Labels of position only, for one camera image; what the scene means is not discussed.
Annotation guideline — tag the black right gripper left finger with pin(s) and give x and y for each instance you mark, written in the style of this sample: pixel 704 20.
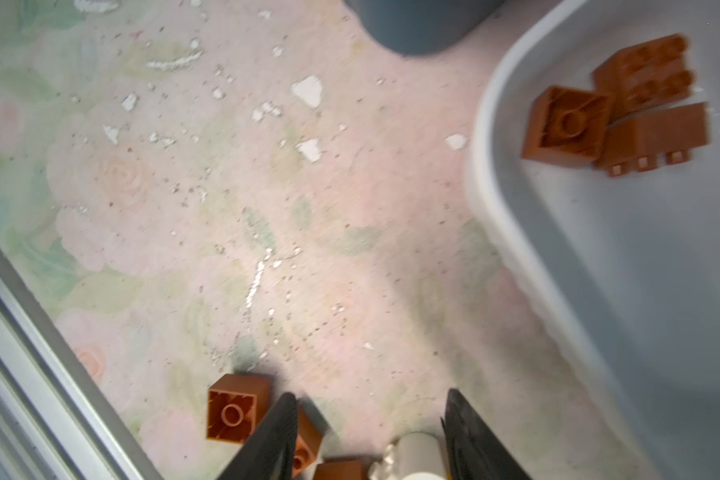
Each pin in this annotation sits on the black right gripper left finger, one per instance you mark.
pixel 269 452

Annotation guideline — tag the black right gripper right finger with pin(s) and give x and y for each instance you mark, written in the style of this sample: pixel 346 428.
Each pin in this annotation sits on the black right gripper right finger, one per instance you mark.
pixel 474 452

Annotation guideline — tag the near teal plastic bin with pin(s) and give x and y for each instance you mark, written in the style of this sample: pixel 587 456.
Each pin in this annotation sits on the near teal plastic bin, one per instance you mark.
pixel 421 27

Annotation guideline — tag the brown studded lego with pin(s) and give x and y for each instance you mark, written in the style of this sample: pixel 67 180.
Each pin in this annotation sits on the brown studded lego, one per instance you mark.
pixel 307 445

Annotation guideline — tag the white curved lego brick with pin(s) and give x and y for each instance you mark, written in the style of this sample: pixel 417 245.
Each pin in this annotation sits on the white curved lego brick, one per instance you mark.
pixel 413 456

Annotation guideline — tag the brown hollow lego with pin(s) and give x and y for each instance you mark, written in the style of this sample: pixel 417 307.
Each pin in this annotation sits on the brown hollow lego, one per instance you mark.
pixel 236 405
pixel 567 126

